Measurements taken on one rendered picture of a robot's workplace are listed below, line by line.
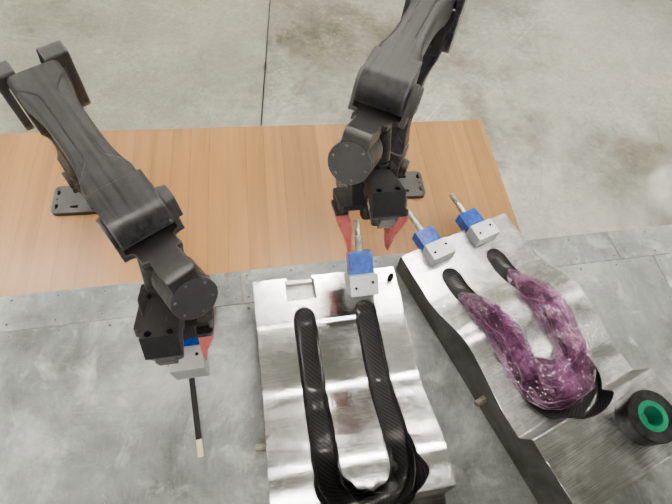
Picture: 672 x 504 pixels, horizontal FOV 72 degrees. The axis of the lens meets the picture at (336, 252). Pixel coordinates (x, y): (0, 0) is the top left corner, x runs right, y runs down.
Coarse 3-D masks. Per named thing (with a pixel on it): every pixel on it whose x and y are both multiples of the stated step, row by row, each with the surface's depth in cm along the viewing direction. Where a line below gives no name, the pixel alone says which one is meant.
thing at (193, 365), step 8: (184, 344) 71; (192, 344) 71; (184, 352) 69; (192, 352) 69; (200, 352) 69; (184, 360) 69; (192, 360) 69; (200, 360) 69; (208, 360) 73; (176, 368) 68; (184, 368) 68; (192, 368) 68; (200, 368) 68; (208, 368) 72; (176, 376) 70; (184, 376) 71; (192, 376) 72; (200, 376) 73
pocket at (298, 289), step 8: (296, 280) 85; (304, 280) 86; (312, 280) 85; (288, 288) 86; (296, 288) 86; (304, 288) 86; (312, 288) 86; (288, 296) 85; (296, 296) 85; (304, 296) 85; (312, 296) 85
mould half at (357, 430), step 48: (336, 288) 84; (384, 288) 84; (288, 336) 79; (336, 336) 80; (384, 336) 80; (288, 384) 75; (336, 384) 76; (288, 432) 69; (336, 432) 69; (432, 432) 69; (288, 480) 64; (384, 480) 65; (432, 480) 66
